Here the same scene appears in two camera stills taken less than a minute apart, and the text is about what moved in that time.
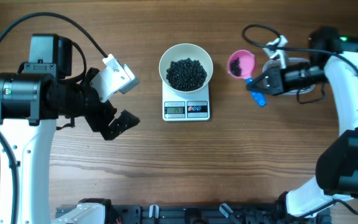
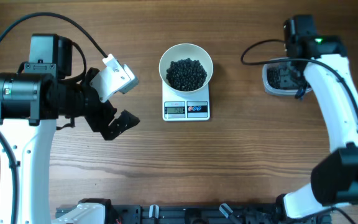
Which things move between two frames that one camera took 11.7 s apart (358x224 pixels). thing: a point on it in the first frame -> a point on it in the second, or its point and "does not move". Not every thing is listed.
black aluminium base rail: x=199 y=213 does not move
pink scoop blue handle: x=242 y=64 -> x=299 y=94
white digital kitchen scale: x=186 y=106 does not move
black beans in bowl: x=186 y=74 does not move
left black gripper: x=120 y=124 does not move
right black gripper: x=276 y=81 -> x=303 y=84
